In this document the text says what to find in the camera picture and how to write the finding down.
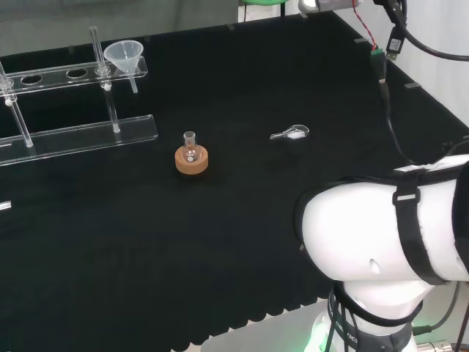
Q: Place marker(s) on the clear plastic funnel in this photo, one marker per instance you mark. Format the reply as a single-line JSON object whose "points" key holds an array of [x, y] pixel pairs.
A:
{"points": [[122, 55]]}

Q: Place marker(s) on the glass weighing funnel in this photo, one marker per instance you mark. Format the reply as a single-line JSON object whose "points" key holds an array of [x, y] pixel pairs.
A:
{"points": [[297, 133]]}

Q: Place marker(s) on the clear acrylic funnel stand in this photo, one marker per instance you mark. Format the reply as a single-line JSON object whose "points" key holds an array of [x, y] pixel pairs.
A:
{"points": [[73, 137]]}

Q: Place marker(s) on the black table cloth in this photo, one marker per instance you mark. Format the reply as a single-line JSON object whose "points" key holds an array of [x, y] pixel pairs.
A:
{"points": [[234, 220]]}

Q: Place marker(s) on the small glass round-bottom flask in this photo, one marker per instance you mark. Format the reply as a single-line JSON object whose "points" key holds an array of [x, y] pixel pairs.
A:
{"points": [[190, 148]]}

